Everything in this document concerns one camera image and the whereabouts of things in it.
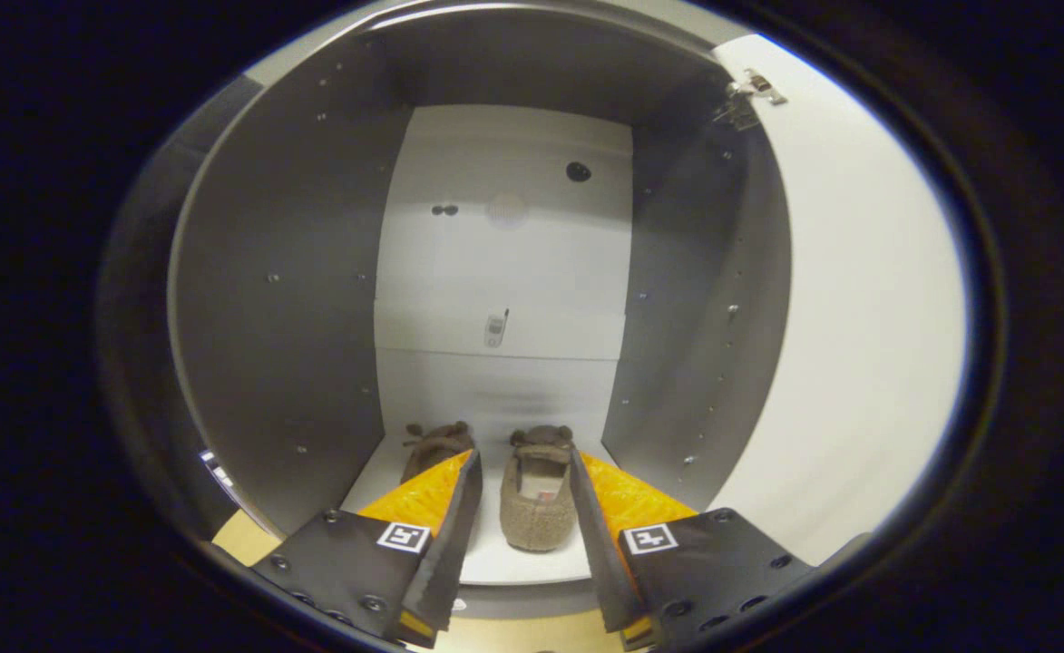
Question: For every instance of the black backdrop cloth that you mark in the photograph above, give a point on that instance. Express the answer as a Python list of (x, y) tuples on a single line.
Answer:
[(146, 317)]

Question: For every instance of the metal door hinge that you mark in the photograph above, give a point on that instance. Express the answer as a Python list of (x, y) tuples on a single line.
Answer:
[(749, 95)]

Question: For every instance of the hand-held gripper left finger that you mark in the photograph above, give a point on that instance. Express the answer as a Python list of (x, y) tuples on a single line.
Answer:
[(454, 544)]

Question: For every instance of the stack of books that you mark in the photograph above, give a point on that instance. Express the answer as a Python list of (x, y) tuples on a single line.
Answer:
[(219, 470)]

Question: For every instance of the grey shoe cabinet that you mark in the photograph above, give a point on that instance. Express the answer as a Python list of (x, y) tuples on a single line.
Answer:
[(296, 272)]

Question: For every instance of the fuzzy brown shoe with bow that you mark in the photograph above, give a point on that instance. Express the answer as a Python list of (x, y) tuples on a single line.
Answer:
[(536, 517), (436, 444)]

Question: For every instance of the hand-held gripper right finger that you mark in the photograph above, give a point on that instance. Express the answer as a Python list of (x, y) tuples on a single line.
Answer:
[(595, 544)]

